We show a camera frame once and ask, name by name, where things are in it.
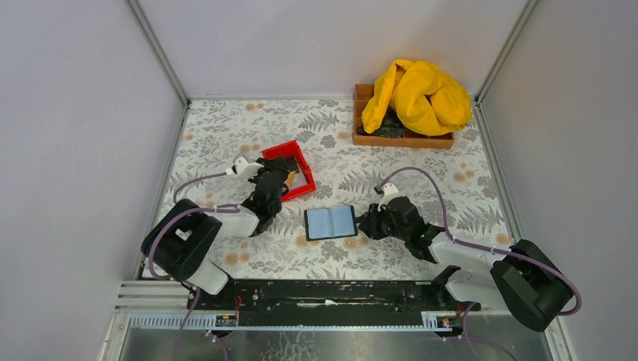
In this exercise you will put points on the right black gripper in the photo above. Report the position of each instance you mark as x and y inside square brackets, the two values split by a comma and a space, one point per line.
[378, 221]

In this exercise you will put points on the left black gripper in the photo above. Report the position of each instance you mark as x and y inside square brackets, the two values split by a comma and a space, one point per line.
[278, 171]

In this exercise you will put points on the red plastic bin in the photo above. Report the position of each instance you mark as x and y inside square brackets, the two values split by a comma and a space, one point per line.
[295, 160]

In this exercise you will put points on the black card holder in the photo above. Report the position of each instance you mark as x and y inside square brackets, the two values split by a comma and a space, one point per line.
[338, 221]

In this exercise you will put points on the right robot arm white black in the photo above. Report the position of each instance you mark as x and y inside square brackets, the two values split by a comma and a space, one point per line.
[520, 279]

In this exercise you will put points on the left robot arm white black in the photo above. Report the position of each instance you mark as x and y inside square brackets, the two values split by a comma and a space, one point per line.
[176, 248]

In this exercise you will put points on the floral table mat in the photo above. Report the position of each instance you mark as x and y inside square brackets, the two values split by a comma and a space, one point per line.
[454, 185]

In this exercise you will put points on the dark green object in tray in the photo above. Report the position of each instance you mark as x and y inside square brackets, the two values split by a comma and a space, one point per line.
[391, 127]

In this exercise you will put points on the yellow cloth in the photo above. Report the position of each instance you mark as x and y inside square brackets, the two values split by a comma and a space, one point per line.
[425, 99]

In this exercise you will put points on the wooden tray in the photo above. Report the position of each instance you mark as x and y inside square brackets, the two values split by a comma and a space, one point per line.
[362, 94]

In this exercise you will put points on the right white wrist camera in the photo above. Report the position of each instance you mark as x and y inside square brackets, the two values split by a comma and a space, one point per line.
[388, 192]

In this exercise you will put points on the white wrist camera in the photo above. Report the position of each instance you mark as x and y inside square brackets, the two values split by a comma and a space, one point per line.
[242, 168]
[388, 192]

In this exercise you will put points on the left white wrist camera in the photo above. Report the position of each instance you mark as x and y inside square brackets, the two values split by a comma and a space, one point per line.
[242, 168]

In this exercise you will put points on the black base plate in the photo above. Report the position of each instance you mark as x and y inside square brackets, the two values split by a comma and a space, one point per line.
[329, 303]

